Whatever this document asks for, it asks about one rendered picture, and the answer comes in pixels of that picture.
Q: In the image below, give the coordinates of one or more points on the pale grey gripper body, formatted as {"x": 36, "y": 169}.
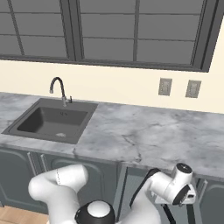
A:
{"x": 163, "y": 200}

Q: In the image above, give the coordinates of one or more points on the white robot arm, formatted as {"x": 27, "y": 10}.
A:
{"x": 61, "y": 189}

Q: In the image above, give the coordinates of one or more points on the dark grey sink basin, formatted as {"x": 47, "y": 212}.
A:
{"x": 49, "y": 121}

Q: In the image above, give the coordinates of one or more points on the grey-blue cupboard door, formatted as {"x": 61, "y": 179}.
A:
{"x": 134, "y": 180}
{"x": 99, "y": 180}
{"x": 214, "y": 201}
{"x": 13, "y": 175}

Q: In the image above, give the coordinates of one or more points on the black curved tap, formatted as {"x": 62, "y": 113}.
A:
{"x": 61, "y": 87}

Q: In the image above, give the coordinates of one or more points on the grey wall socket plate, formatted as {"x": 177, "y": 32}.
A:
{"x": 165, "y": 86}
{"x": 193, "y": 89}

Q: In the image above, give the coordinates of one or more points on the dark grey framed window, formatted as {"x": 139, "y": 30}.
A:
{"x": 73, "y": 29}

